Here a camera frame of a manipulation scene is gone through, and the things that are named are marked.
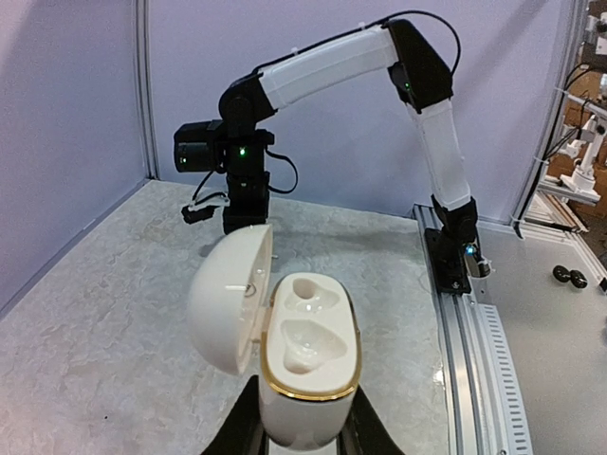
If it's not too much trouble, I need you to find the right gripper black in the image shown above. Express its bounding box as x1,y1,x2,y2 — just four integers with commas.
222,173,270,233

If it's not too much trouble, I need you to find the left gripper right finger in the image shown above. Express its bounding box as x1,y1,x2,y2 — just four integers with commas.
340,386,404,455

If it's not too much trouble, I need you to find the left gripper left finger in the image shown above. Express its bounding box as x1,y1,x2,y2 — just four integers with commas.
201,377,266,455

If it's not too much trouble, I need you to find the white earbud charging case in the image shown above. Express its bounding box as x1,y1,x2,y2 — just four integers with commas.
187,225,362,451

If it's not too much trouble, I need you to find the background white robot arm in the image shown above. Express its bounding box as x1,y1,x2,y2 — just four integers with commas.
560,114,606,205

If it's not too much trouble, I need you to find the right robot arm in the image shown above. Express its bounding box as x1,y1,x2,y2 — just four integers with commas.
173,14,487,295

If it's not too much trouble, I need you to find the black wheels pair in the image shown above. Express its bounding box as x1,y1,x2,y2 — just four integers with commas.
552,264,588,289

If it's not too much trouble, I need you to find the aluminium front rail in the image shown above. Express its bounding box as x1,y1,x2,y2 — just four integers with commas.
412,203,542,455

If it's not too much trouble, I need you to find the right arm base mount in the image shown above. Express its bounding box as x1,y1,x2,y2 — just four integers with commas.
424,227,471,295

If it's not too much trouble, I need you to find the left aluminium frame post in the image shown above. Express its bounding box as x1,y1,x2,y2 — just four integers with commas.
134,0,159,180

